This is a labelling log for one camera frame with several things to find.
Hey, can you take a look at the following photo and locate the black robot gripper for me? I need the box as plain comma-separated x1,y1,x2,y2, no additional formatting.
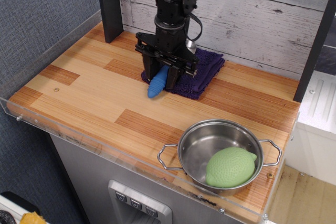
135,26,198,90

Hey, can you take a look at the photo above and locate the blue handled metal spoon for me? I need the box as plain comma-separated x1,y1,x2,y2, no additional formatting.
148,39,196,99

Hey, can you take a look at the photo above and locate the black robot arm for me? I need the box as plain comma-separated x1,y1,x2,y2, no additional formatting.
135,0,199,89

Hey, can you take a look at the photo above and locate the violet folded cloth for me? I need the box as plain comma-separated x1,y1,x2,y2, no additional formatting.
141,49,225,100

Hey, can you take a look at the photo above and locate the stainless steel pot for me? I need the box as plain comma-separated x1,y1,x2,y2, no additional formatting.
157,119,283,197

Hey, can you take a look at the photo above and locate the green plastic lime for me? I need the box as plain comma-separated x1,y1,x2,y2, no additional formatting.
206,147,257,188

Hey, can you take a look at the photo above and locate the grey cabinet with dispenser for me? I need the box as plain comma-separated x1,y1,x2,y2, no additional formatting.
51,135,238,223

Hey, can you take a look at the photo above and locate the clear acrylic table guard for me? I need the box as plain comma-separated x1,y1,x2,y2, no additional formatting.
2,92,300,223

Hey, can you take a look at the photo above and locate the white appliance at right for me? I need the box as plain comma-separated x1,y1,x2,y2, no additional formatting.
284,71,335,185

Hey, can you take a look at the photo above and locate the yellow object at corner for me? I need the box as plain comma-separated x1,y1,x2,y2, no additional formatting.
19,212,47,224

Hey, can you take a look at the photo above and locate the dark left shelf post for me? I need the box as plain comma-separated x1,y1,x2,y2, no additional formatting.
99,0,123,43

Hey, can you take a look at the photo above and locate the dark shelf post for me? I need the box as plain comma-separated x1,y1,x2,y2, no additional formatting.
99,0,123,43
293,0,335,102

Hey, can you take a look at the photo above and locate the dark right shelf post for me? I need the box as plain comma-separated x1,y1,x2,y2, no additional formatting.
293,0,335,102

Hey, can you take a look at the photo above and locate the black ribbed hose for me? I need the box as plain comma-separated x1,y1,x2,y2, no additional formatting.
0,210,15,224

